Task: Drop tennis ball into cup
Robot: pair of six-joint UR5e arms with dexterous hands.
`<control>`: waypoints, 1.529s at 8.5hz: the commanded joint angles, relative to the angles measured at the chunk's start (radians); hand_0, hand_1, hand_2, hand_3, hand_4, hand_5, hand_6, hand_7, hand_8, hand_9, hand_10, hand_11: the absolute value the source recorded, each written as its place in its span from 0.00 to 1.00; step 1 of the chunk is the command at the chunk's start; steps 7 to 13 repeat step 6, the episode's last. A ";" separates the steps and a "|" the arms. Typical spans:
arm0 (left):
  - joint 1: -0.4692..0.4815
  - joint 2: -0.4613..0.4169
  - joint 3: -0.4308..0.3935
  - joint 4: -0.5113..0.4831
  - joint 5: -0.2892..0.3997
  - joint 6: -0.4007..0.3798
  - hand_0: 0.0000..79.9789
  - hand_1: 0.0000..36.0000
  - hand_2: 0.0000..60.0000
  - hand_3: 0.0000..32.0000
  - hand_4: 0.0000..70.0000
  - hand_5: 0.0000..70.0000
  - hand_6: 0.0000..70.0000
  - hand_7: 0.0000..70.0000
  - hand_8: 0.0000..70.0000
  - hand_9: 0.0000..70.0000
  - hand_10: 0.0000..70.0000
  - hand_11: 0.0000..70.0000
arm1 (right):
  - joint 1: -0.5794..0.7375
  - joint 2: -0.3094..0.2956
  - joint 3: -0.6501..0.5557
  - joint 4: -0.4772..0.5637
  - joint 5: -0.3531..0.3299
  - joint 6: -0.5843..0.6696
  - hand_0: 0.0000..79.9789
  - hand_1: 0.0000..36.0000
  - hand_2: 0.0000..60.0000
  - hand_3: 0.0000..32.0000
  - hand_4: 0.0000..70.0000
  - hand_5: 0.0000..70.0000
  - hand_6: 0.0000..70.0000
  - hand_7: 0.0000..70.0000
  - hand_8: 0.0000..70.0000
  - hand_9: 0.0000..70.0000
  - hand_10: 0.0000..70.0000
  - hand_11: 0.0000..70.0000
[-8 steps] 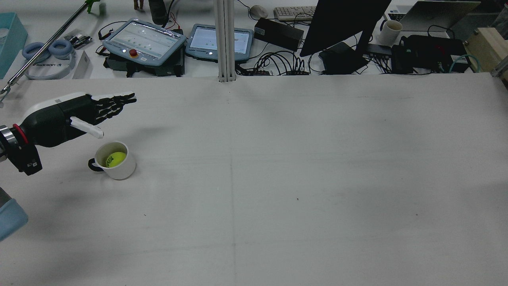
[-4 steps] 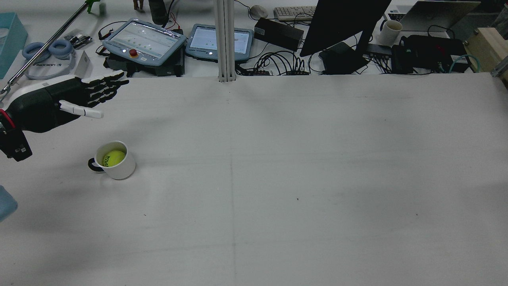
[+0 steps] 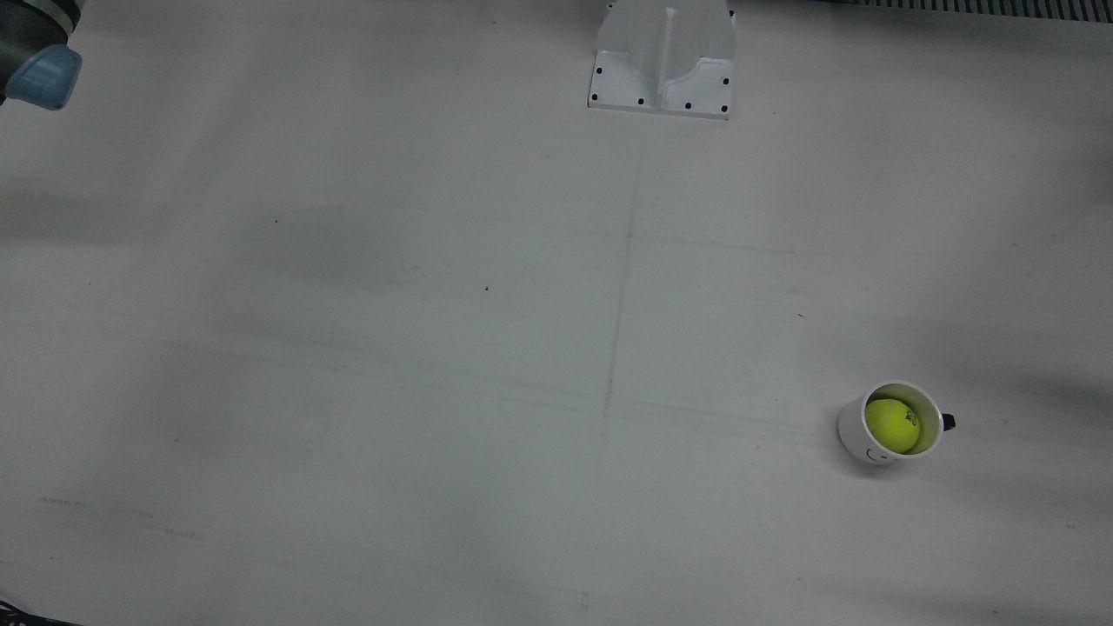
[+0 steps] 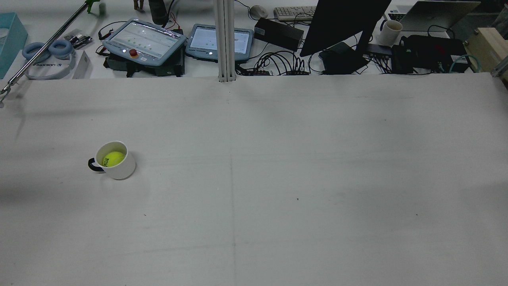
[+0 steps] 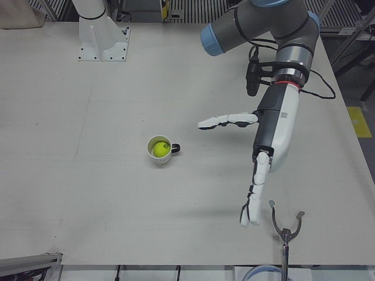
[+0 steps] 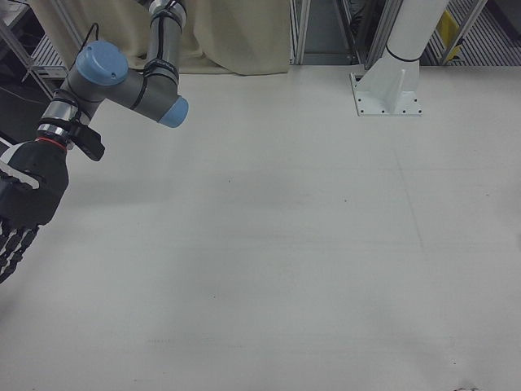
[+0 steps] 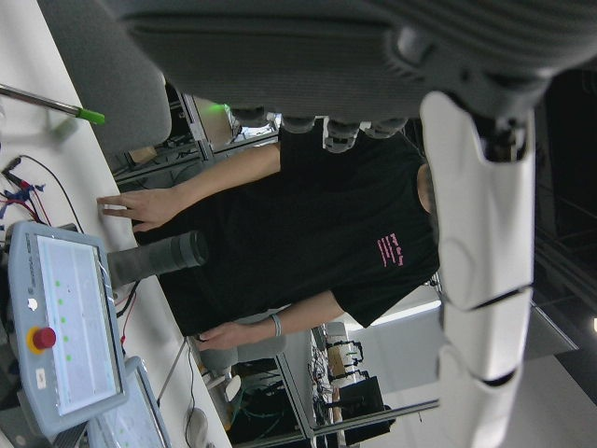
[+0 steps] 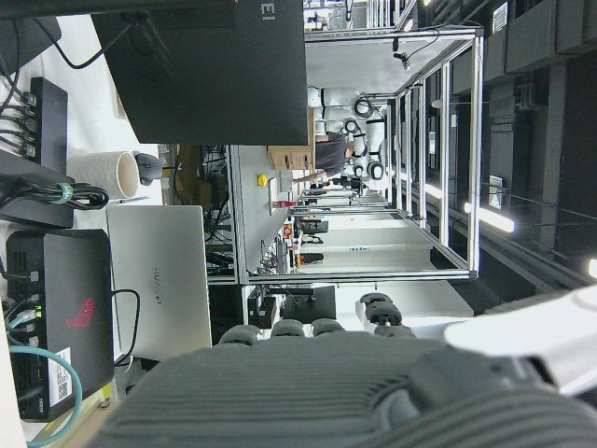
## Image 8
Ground grey white right robot hand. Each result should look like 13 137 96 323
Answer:
95 285 597 448

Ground white textured paper cup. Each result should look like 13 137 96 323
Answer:
67 150 139 198

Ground small black monitor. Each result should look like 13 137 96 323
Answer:
282 285 338 324

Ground silver huawei laptop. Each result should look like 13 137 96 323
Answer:
105 203 213 361

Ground black mini pc red logo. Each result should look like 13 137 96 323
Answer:
5 228 116 424

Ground person in dark shirt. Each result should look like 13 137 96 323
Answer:
292 131 356 186

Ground grey computer mouse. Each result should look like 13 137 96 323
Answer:
133 152 163 187

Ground large black monitor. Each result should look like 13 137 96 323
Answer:
90 0 312 147

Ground black usb hub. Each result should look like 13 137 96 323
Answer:
28 77 69 175

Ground black thin cable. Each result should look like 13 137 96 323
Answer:
109 287 142 368

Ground teal network cable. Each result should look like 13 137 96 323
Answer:
7 312 85 444

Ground cardboard box with handles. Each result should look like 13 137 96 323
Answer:
266 145 317 172

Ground aluminium frame cage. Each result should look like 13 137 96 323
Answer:
230 25 486 285

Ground black power adapter with cable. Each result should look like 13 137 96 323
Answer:
0 171 111 230

